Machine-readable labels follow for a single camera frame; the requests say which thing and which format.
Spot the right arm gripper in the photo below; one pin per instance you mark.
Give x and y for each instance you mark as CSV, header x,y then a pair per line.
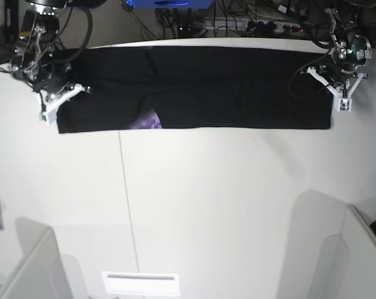
x,y
53,79

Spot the white power strip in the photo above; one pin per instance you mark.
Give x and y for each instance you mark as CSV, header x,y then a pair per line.
x,y
278,26

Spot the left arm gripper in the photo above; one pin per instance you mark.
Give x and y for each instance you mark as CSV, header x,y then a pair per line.
x,y
331,75

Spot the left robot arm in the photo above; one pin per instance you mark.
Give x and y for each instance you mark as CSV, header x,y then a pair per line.
x,y
348,49

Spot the white table side panel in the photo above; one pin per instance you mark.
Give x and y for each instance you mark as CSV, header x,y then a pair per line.
x,y
34,267

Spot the blue box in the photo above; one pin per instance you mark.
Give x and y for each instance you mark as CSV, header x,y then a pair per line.
x,y
178,4

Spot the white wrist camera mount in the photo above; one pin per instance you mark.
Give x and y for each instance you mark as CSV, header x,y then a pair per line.
x,y
342,90
49,103

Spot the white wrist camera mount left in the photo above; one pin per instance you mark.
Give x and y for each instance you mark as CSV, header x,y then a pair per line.
x,y
342,90

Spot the black T-shirt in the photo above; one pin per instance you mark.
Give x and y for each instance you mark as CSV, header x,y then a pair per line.
x,y
182,87

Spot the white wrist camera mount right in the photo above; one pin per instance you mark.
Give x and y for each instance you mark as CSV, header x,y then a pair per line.
x,y
49,103

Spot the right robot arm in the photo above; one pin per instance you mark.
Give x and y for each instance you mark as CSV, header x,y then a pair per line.
x,y
34,60

